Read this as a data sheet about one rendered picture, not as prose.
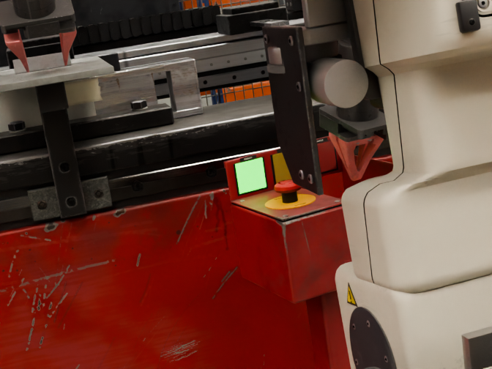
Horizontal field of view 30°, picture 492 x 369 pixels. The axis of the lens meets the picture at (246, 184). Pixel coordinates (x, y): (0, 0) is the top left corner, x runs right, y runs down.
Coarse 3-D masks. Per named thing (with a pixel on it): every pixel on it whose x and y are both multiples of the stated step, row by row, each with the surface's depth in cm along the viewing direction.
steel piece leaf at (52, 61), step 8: (40, 56) 139; (48, 56) 139; (56, 56) 140; (16, 64) 139; (32, 64) 139; (40, 64) 139; (48, 64) 140; (56, 64) 140; (16, 72) 139; (24, 72) 139
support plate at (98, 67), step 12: (72, 60) 151; (84, 60) 147; (96, 60) 143; (0, 72) 147; (12, 72) 143; (36, 72) 136; (48, 72) 133; (60, 72) 130; (72, 72) 127; (84, 72) 127; (96, 72) 127; (108, 72) 128; (0, 84) 125; (12, 84) 125; (24, 84) 125; (36, 84) 126
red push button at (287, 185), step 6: (288, 180) 129; (276, 186) 128; (282, 186) 127; (288, 186) 127; (294, 186) 127; (282, 192) 127; (288, 192) 127; (294, 192) 128; (282, 198) 128; (288, 198) 128; (294, 198) 128
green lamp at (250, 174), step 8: (256, 160) 135; (240, 168) 134; (248, 168) 134; (256, 168) 135; (240, 176) 134; (248, 176) 135; (256, 176) 135; (264, 176) 136; (240, 184) 134; (248, 184) 135; (256, 184) 135; (264, 184) 136; (240, 192) 134
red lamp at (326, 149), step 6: (318, 144) 139; (324, 144) 140; (330, 144) 140; (318, 150) 139; (324, 150) 140; (330, 150) 140; (318, 156) 140; (324, 156) 140; (330, 156) 140; (324, 162) 140; (330, 162) 141; (324, 168) 140; (330, 168) 141
